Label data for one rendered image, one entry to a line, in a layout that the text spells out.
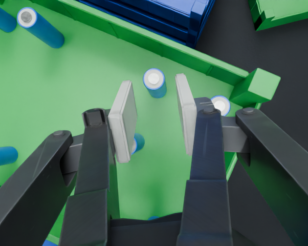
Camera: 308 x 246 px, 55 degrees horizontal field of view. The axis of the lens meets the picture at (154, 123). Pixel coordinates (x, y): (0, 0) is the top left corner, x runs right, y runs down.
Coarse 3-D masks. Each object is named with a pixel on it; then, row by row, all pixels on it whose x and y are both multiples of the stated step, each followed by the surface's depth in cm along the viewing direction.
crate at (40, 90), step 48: (0, 0) 31; (48, 0) 28; (0, 48) 32; (48, 48) 31; (96, 48) 31; (144, 48) 31; (0, 96) 32; (48, 96) 31; (96, 96) 31; (144, 96) 31; (240, 96) 25; (0, 144) 31; (144, 144) 30; (144, 192) 30; (48, 240) 26
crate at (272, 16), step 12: (252, 0) 67; (264, 0) 70; (276, 0) 69; (288, 0) 69; (300, 0) 69; (252, 12) 69; (264, 12) 62; (276, 12) 69; (288, 12) 69; (300, 12) 64; (264, 24) 66; (276, 24) 68
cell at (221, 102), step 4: (216, 96) 24; (220, 96) 24; (212, 100) 24; (216, 100) 24; (220, 100) 24; (224, 100) 24; (228, 100) 24; (216, 104) 24; (220, 104) 24; (224, 104) 24; (228, 104) 24; (220, 108) 24; (224, 108) 24; (228, 108) 24; (224, 112) 24; (228, 112) 24
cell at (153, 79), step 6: (150, 72) 24; (156, 72) 24; (162, 72) 24; (144, 78) 24; (150, 78) 24; (156, 78) 24; (162, 78) 24; (144, 84) 24; (150, 84) 24; (156, 84) 24; (162, 84) 24; (150, 90) 25; (156, 90) 25; (162, 90) 26; (156, 96) 29; (162, 96) 30
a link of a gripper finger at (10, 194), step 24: (48, 144) 14; (24, 168) 12; (48, 168) 12; (0, 192) 11; (24, 192) 10; (48, 192) 12; (0, 216) 9; (24, 216) 10; (48, 216) 12; (0, 240) 9; (24, 240) 10
